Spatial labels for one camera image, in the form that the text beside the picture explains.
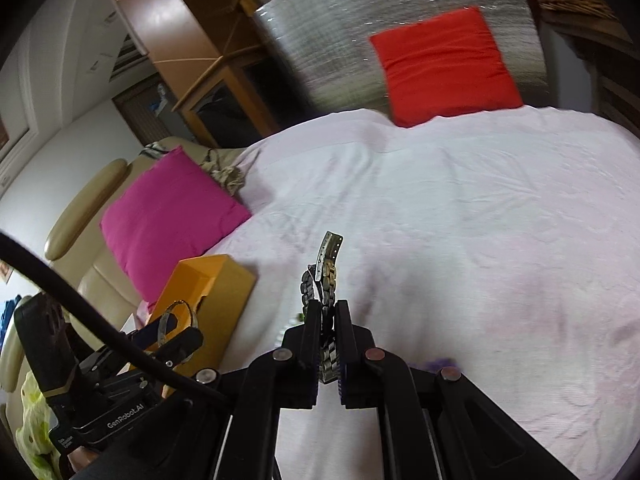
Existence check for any orange cardboard box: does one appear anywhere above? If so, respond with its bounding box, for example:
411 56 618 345
132 255 258 398

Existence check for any beige patterned cloth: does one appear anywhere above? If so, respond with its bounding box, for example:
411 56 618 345
200 149 247 195

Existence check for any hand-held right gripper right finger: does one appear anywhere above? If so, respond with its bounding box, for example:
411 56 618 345
334 300 581 480

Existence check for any red pillow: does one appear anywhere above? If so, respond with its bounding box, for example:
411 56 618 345
369 6 525 128

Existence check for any wooden cabinet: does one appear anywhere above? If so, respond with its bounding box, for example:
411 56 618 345
95 0 301 146

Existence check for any metal link watch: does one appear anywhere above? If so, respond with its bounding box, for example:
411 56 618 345
300 231 346 385

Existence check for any brown slatted screen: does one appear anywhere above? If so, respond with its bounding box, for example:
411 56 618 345
112 85 173 147

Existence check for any yellow-green cloth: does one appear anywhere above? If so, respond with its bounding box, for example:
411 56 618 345
14 370 68 480

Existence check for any pink pillow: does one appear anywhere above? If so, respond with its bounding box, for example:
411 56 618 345
100 146 252 301

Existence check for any wooden shelf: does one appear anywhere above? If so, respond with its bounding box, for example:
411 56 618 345
540 10 640 136

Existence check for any silver foil insulation panel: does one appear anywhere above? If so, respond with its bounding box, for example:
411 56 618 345
250 0 551 116

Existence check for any white blanket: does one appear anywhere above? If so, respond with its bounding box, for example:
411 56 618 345
135 105 640 480

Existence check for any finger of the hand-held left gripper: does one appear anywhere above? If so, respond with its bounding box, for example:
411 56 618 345
131 324 168 353
160 329 204 363

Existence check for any black cable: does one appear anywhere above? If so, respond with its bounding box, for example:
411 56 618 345
0 232 228 403

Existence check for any beige leather sofa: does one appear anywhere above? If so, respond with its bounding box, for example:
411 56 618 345
0 135 241 441

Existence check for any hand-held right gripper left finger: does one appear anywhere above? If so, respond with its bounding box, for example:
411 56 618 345
195 300 323 480

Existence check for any grey metal bangle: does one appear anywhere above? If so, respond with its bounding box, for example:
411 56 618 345
156 299 199 363

